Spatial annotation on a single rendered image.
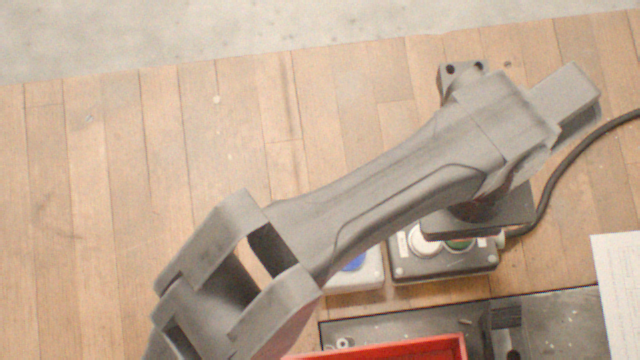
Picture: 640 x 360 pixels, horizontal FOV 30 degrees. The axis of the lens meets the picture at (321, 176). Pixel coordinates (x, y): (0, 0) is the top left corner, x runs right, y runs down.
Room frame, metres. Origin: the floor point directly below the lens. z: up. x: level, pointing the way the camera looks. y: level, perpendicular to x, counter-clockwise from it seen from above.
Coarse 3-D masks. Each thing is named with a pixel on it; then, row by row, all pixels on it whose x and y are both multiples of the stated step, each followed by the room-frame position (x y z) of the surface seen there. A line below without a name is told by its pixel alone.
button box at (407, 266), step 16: (608, 128) 0.47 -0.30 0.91; (560, 176) 0.42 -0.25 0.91; (544, 192) 0.40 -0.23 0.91; (544, 208) 0.38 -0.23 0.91; (416, 224) 0.36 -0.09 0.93; (528, 224) 0.37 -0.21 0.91; (400, 240) 0.34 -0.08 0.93; (480, 240) 0.34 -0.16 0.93; (496, 240) 0.35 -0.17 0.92; (400, 256) 0.33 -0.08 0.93; (416, 256) 0.33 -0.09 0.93; (432, 256) 0.33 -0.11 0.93; (448, 256) 0.33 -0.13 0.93; (464, 256) 0.33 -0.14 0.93; (480, 256) 0.33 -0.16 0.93; (496, 256) 0.33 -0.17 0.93; (400, 272) 0.31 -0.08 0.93; (416, 272) 0.31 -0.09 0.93; (432, 272) 0.31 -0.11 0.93; (448, 272) 0.31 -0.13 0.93; (464, 272) 0.31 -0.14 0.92; (480, 272) 0.32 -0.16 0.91
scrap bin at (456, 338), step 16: (432, 336) 0.24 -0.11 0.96; (448, 336) 0.24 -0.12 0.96; (320, 352) 0.22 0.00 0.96; (336, 352) 0.22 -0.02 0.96; (352, 352) 0.23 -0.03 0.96; (368, 352) 0.23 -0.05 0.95; (384, 352) 0.23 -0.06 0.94; (400, 352) 0.23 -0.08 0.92; (416, 352) 0.23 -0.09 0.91; (432, 352) 0.24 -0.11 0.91; (448, 352) 0.24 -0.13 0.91; (464, 352) 0.23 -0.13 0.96
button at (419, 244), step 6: (414, 234) 0.35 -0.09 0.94; (420, 234) 0.35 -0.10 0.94; (414, 240) 0.34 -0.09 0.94; (420, 240) 0.34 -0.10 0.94; (414, 246) 0.33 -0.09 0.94; (420, 246) 0.33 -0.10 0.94; (426, 246) 0.33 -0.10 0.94; (432, 246) 0.33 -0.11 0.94; (438, 246) 0.34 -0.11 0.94; (420, 252) 0.33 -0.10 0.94; (426, 252) 0.33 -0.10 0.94; (432, 252) 0.33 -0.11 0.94
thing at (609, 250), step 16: (592, 240) 0.35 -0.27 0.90; (608, 240) 0.35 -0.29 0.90; (624, 240) 0.35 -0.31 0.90; (608, 256) 0.34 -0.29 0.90; (624, 256) 0.34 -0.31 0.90; (608, 272) 0.32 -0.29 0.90; (624, 272) 0.32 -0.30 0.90; (608, 288) 0.30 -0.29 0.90; (624, 288) 0.30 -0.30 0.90; (608, 304) 0.29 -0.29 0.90; (624, 304) 0.29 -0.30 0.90; (608, 320) 0.27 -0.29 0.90; (624, 320) 0.27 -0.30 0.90; (608, 336) 0.26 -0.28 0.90; (624, 336) 0.26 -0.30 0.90; (624, 352) 0.24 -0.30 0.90
